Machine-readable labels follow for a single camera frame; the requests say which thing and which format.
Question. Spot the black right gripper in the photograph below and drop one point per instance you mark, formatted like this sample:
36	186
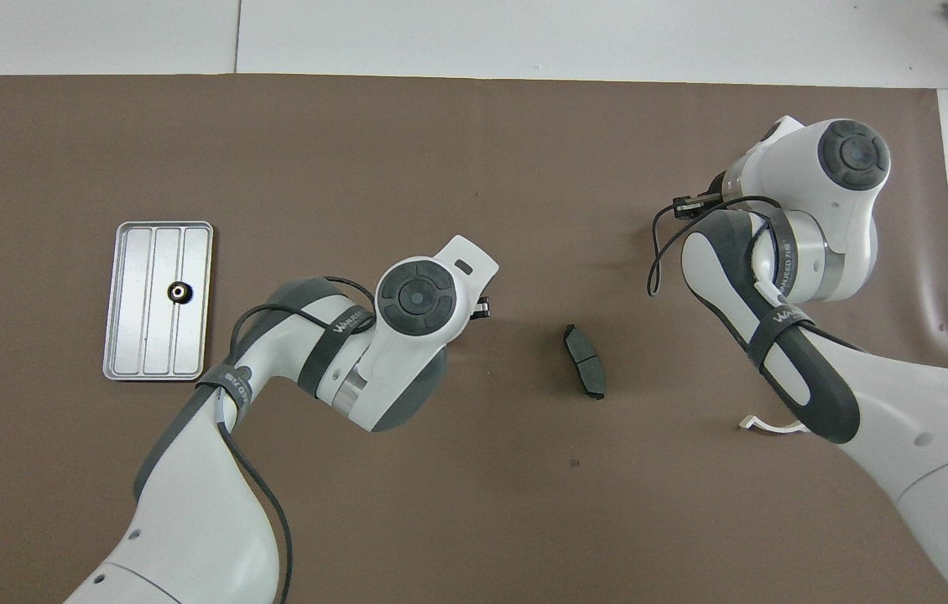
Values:
721	186

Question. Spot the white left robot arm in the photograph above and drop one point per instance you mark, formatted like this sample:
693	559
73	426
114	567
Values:
189	503

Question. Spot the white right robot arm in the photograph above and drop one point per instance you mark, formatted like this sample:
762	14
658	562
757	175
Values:
902	436

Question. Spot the silver metal tray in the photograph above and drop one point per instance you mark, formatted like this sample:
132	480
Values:
134	319

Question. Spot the dark grey brake pad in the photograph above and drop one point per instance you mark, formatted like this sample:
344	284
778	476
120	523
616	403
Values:
585	361

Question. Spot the brown paper table mat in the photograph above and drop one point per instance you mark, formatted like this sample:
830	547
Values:
524	168

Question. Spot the white curved plastic bracket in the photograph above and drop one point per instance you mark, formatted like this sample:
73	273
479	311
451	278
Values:
749	424

